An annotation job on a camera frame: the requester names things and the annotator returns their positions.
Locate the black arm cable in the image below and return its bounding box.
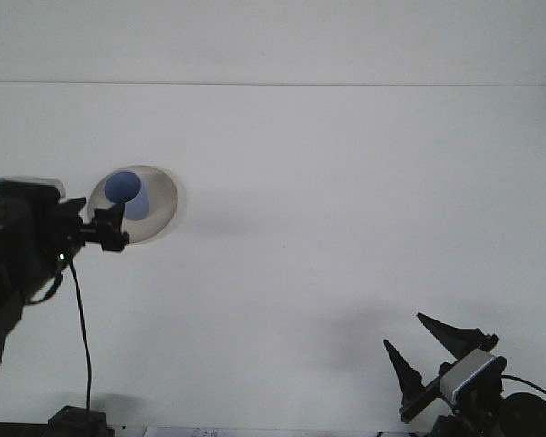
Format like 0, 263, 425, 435
500, 373, 546, 409
25, 259, 94, 411

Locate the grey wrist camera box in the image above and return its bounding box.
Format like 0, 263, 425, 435
0, 177, 66, 204
439, 349, 507, 404

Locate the pale blue cup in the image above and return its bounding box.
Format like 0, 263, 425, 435
103, 169, 151, 223

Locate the pale round plate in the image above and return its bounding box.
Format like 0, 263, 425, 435
86, 164, 179, 246

